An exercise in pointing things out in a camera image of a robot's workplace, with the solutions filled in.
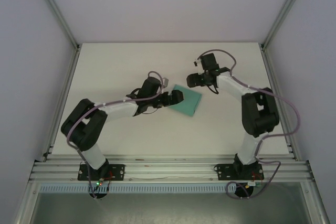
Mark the green paper box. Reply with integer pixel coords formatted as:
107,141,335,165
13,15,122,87
167,84,203,118

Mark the grey metal sheet panel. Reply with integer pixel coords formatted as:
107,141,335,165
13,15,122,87
26,183,320,224

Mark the aluminium mounting rail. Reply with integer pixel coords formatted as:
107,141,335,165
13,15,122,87
30,155,314,183

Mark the aluminium table side rail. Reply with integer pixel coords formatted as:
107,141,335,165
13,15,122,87
259,44,300,162
41,44,81,162

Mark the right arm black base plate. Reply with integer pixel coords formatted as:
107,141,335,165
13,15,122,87
214,163,264,182

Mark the slotted grey cable duct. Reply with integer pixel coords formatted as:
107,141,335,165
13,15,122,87
39,184,263,194

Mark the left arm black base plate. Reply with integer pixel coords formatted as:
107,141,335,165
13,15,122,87
77,164,125,182

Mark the aluminium frame post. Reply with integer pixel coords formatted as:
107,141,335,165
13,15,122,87
33,0,81,51
261,0,312,51

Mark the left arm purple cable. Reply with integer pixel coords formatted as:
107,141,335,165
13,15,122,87
67,70,165,198

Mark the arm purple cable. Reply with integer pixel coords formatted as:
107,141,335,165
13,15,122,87
67,70,165,198
196,48,301,199

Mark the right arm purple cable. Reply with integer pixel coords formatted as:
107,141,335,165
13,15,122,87
196,48,301,199

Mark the black round cable grommet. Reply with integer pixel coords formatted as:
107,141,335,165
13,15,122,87
234,184,253,199
89,191,108,200

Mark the aluminium frame leg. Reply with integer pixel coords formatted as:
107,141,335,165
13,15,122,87
304,182,331,224
14,182,40,224

